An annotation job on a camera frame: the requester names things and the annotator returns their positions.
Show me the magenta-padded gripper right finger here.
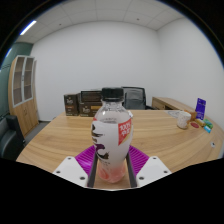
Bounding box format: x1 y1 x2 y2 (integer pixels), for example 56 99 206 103
125 144 173 189

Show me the clear bag grey ring print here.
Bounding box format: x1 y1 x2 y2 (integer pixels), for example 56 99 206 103
167 110 183 118

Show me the black padded chair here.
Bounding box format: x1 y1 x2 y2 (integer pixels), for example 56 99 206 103
0 114 26 161

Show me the purple stand-up pouch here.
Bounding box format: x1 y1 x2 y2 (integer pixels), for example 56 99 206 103
195 97 208 121

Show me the clear drink bottle black cap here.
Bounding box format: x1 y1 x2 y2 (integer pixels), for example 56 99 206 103
91 87 134 184

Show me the wooden side desk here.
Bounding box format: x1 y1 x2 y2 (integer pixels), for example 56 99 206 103
151 96 196 113

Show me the wooden shelf cabinet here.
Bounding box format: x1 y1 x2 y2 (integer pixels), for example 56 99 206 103
7 54 40 138

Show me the green packet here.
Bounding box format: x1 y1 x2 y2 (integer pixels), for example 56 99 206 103
202 118 214 134

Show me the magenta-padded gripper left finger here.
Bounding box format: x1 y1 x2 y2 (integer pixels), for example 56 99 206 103
52 144 100 189

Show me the black mesh office chair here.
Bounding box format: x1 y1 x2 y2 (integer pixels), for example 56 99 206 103
121 86 148 111

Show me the tall brown cardboard box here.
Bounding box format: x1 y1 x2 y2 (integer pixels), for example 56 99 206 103
63 93 80 117

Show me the white ceiling light panel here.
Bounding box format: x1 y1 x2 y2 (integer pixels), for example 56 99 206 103
19 20 38 36

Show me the white ceramic mug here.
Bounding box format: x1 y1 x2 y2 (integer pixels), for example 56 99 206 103
175 110 193 130

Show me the dark flat cardboard box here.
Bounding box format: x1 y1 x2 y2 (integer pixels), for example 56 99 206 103
80 89 103 103

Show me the wide brown cardboard box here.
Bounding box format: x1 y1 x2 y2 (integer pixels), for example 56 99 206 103
78 101 103 118

